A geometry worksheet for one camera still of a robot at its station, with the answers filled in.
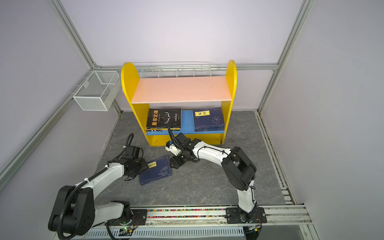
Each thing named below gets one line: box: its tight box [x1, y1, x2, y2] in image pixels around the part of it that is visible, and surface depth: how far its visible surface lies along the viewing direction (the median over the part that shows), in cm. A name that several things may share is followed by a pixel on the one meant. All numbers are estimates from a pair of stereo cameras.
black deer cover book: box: [146, 108, 182, 128], surface depth 93 cm
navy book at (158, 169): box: [139, 155, 173, 186], surface depth 89 cm
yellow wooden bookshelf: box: [121, 60, 237, 146], surface depth 90 cm
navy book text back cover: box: [192, 107, 225, 132], surface depth 92 cm
